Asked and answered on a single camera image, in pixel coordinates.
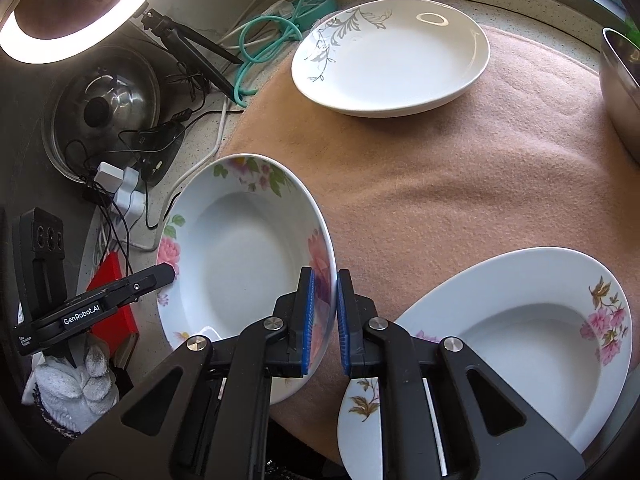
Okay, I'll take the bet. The white plug cable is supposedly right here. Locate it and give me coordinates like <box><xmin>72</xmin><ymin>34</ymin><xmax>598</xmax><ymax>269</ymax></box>
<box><xmin>220</xmin><ymin>0</ymin><xmax>301</xmax><ymax>43</ymax></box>

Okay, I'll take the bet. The steel pot lid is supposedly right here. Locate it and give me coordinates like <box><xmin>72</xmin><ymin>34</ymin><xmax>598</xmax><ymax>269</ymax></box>
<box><xmin>41</xmin><ymin>45</ymin><xmax>162</xmax><ymax>181</ymax></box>

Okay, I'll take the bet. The teal power strip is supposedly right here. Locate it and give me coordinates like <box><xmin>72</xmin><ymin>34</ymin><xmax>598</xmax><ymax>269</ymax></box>
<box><xmin>295</xmin><ymin>0</ymin><xmax>341</xmax><ymax>31</ymax></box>

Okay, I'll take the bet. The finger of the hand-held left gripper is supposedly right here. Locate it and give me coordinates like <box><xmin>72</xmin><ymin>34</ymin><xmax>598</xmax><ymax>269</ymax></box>
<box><xmin>85</xmin><ymin>264</ymin><xmax>178</xmax><ymax>311</ymax></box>

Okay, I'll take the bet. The black charger box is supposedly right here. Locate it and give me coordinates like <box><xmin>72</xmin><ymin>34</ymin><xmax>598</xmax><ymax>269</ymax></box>
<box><xmin>131</xmin><ymin>129</ymin><xmax>184</xmax><ymax>182</ymax></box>

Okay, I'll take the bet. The round pink floral plate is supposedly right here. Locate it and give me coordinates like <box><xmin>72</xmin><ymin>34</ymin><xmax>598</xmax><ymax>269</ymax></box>
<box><xmin>156</xmin><ymin>154</ymin><xmax>338</xmax><ymax>406</ymax></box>

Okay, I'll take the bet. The oval pink floral plate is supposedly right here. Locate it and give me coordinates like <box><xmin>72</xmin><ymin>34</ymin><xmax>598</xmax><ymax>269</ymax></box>
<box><xmin>336</xmin><ymin>246</ymin><xmax>633</xmax><ymax>480</ymax></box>

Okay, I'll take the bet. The ring light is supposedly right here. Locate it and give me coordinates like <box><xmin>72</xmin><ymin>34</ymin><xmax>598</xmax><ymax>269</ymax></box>
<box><xmin>0</xmin><ymin>0</ymin><xmax>173</xmax><ymax>65</ymax></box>

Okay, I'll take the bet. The person's left hand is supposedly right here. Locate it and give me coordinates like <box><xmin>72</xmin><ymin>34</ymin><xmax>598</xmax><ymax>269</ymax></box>
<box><xmin>31</xmin><ymin>332</ymin><xmax>121</xmax><ymax>437</ymax></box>

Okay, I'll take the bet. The black tripod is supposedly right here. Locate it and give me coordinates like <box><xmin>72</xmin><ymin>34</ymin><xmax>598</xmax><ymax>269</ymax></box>
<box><xmin>140</xmin><ymin>7</ymin><xmax>246</xmax><ymax>108</ymax></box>

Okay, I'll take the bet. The stainless steel bowl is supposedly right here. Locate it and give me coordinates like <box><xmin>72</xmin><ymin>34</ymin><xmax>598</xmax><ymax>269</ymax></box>
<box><xmin>599</xmin><ymin>26</ymin><xmax>640</xmax><ymax>166</ymax></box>

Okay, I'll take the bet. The red box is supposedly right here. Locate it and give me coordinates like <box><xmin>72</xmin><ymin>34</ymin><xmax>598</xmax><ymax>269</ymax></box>
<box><xmin>87</xmin><ymin>252</ymin><xmax>141</xmax><ymax>342</ymax></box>

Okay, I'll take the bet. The white power adapter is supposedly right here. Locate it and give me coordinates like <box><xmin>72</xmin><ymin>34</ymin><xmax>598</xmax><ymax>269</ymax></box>
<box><xmin>112</xmin><ymin>167</ymin><xmax>147</xmax><ymax>222</ymax></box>

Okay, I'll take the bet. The teal cable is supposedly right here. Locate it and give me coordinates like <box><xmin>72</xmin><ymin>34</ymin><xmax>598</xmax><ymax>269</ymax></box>
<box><xmin>235</xmin><ymin>0</ymin><xmax>331</xmax><ymax>101</ymax></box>

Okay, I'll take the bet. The pink towel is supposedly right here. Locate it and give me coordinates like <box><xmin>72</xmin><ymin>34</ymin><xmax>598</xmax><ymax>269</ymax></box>
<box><xmin>225</xmin><ymin>15</ymin><xmax>640</xmax><ymax>461</ymax></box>

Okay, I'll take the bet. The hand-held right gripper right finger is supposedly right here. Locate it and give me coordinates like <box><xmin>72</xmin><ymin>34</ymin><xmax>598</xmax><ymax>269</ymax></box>
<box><xmin>336</xmin><ymin>269</ymin><xmax>586</xmax><ymax>480</ymax></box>

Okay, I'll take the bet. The white plate grey vine print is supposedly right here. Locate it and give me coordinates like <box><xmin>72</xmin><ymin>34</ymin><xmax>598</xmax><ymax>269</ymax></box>
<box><xmin>291</xmin><ymin>0</ymin><xmax>491</xmax><ymax>118</ymax></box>

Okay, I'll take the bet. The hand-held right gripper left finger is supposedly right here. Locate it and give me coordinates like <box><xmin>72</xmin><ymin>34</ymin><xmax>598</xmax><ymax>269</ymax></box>
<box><xmin>57</xmin><ymin>266</ymin><xmax>316</xmax><ymax>480</ymax></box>

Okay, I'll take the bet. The thin white cable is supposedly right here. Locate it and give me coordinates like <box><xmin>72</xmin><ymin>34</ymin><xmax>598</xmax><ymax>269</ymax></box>
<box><xmin>125</xmin><ymin>100</ymin><xmax>232</xmax><ymax>253</ymax></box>

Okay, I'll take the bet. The white charger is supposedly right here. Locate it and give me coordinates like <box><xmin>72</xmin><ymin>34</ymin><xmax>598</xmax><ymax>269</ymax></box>
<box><xmin>95</xmin><ymin>161</ymin><xmax>124</xmax><ymax>192</ymax></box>

